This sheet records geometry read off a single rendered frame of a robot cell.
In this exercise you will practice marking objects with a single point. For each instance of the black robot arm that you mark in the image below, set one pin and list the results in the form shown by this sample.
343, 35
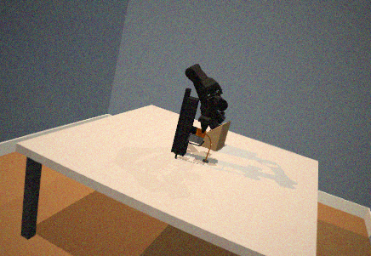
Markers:
205, 85

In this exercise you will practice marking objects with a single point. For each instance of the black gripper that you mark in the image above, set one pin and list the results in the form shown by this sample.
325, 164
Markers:
205, 119

